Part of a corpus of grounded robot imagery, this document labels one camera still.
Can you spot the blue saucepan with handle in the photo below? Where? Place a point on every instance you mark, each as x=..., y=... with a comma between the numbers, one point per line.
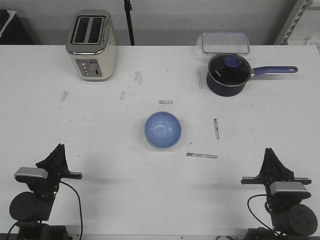
x=229, y=91

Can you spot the black tripod pole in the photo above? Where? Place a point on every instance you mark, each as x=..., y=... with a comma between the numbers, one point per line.
x=127, y=9

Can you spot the blue plastic bowl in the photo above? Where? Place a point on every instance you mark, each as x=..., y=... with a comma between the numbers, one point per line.
x=162, y=125

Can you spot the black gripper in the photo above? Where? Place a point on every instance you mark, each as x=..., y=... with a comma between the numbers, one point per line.
x=271, y=165
x=49, y=163

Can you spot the green plastic bowl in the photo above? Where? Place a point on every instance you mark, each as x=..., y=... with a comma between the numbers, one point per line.
x=163, y=144

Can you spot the glass lid with blue knob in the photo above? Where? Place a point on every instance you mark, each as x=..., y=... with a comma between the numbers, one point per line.
x=229, y=69

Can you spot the metal shelf upright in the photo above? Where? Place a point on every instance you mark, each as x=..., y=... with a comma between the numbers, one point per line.
x=292, y=20

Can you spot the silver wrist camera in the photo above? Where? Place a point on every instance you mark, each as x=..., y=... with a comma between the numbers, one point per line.
x=287, y=187

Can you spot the cream two-slot toaster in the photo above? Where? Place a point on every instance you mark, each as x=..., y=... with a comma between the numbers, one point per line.
x=91, y=44

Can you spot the clear plastic food container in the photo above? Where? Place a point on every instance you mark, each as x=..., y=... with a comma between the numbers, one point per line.
x=211, y=44

